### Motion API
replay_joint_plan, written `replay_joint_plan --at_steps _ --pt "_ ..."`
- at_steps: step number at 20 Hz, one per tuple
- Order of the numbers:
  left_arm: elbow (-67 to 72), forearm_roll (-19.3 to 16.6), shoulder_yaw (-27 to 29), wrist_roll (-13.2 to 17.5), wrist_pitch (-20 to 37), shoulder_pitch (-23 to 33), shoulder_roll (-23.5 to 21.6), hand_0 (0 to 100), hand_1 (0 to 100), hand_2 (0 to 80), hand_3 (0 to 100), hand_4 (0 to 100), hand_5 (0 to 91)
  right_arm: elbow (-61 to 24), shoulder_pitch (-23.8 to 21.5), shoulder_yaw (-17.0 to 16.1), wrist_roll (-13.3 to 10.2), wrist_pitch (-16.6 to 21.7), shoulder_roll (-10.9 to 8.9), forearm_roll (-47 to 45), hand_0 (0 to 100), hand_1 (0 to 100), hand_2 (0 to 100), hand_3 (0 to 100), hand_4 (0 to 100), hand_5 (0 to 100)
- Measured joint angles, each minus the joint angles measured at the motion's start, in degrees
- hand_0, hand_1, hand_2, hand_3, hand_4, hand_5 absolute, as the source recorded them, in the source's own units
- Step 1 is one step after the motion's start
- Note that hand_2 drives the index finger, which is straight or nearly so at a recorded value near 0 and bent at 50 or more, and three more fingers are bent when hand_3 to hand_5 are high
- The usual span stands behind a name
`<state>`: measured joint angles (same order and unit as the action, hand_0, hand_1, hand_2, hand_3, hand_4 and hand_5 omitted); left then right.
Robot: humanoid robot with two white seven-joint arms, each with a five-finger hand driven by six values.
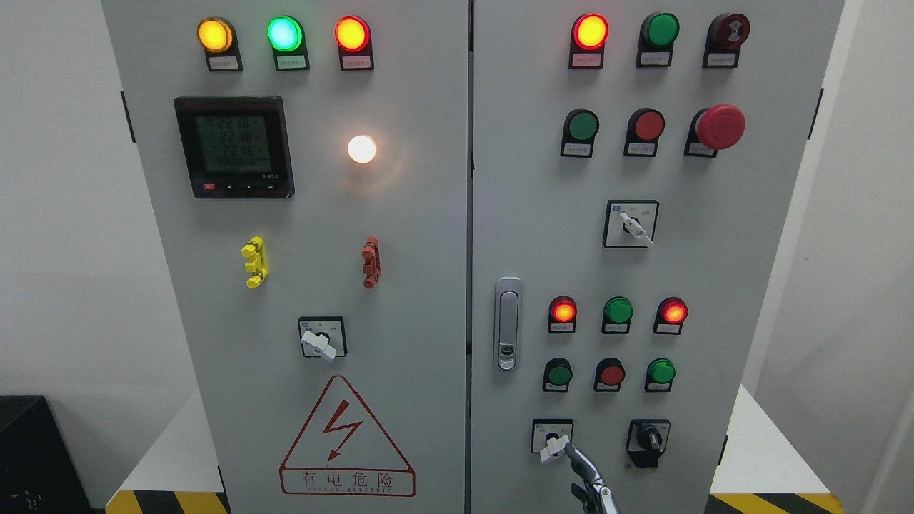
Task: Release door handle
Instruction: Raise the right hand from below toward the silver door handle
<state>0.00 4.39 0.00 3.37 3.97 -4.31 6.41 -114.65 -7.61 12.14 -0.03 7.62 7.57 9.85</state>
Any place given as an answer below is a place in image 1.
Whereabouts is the yellow indicator light top left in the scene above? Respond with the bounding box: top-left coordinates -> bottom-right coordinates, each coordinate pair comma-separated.
196,16 -> 243,72

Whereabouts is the green push button upper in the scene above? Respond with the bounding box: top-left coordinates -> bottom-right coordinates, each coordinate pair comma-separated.
559,108 -> 600,158

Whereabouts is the grey cabinet door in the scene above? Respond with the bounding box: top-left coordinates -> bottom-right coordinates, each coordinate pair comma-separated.
102,1 -> 470,513
468,1 -> 845,513

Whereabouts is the green indicator top right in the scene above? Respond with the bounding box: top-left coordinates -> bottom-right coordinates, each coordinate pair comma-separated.
636,12 -> 681,68

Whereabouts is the black knob selector switch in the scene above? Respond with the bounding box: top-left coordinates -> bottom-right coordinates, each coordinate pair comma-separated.
626,419 -> 671,469

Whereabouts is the red emergency stop mushroom button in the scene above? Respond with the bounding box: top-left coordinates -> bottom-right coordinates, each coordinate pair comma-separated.
683,104 -> 745,158

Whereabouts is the red lit indicator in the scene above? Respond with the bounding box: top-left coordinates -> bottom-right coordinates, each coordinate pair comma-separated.
568,13 -> 610,69
653,297 -> 689,336
546,296 -> 577,334

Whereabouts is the upper right rotary selector switch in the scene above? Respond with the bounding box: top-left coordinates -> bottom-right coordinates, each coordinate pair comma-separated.
603,201 -> 659,248

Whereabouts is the green push button lower left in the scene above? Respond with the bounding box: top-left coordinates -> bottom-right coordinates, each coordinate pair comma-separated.
541,357 -> 573,393

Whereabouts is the black box lower left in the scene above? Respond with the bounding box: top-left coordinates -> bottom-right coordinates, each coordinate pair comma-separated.
1,396 -> 92,513

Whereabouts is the red lit indicator middle left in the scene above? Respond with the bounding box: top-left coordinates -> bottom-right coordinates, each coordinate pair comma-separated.
546,296 -> 577,334

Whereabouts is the white lit indicator light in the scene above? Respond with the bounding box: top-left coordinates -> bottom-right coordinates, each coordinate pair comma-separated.
347,134 -> 378,165

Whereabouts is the red push button lower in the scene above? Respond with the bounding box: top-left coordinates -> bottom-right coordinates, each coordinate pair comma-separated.
592,357 -> 626,393

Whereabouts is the red lit indicator top right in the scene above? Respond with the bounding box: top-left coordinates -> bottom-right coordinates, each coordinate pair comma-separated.
568,13 -> 610,69

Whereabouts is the green push button lower right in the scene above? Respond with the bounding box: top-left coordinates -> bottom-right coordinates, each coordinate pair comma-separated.
644,358 -> 676,393

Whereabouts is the grey right cabinet door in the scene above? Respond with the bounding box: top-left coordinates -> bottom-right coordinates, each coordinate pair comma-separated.
468,1 -> 845,513

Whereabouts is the silver door handle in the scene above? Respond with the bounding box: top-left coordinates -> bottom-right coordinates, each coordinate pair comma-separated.
493,276 -> 523,371

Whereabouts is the white platform with hazard stripes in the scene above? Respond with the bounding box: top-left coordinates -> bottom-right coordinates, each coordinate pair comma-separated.
106,388 -> 843,513

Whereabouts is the left door rotary selector switch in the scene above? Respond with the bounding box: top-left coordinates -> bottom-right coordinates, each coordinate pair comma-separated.
298,316 -> 347,361

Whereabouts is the red push button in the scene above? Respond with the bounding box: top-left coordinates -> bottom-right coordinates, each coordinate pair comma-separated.
623,108 -> 666,158
592,357 -> 626,393

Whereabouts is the green lit indicator light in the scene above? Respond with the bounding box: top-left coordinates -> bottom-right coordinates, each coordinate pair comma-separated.
266,14 -> 310,71

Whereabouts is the grey left cabinet door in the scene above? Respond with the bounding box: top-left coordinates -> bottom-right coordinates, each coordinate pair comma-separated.
102,1 -> 470,513

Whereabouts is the black digital power meter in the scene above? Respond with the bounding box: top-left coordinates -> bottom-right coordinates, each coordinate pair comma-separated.
174,96 -> 295,198

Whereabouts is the green push button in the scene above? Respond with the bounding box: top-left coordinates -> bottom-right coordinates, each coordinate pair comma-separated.
644,358 -> 676,393
541,357 -> 573,393
559,108 -> 600,158

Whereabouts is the red electric hazard warning sticker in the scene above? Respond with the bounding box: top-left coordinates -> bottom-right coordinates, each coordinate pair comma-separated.
278,375 -> 416,497

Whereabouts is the red lit indicator left door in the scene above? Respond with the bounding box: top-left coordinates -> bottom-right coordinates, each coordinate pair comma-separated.
334,14 -> 374,71

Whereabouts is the green indicator middle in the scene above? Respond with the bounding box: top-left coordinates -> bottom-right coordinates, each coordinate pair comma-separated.
601,296 -> 633,335

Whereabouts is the lower white-knob selector switch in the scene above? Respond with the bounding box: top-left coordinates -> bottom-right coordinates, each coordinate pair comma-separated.
530,418 -> 574,464

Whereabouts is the red lit indicator middle right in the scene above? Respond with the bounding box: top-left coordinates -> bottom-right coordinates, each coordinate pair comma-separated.
653,297 -> 689,336

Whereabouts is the red push button upper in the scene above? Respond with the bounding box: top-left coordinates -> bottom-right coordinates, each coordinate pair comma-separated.
623,108 -> 666,158

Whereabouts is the dark red buzzer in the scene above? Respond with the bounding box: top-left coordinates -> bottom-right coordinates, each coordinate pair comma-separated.
703,13 -> 750,69

